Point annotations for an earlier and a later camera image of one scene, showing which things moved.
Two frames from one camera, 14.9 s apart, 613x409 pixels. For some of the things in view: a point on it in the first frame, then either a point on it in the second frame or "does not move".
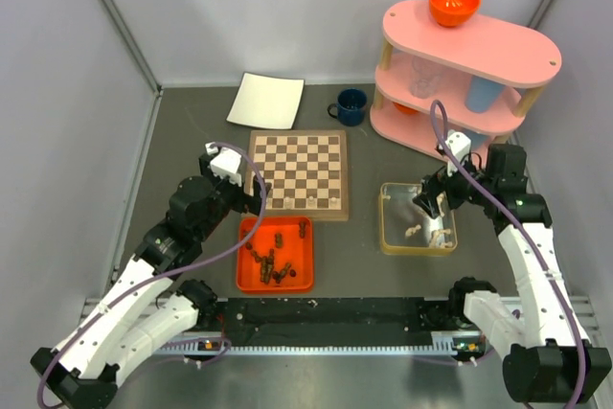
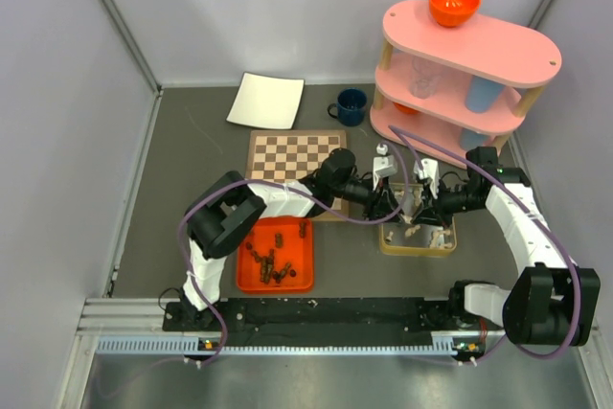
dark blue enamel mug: (351, 106) does not move
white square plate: (268, 102) does not move
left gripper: (247, 202) -> (379, 202)
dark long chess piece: (265, 268) does not move
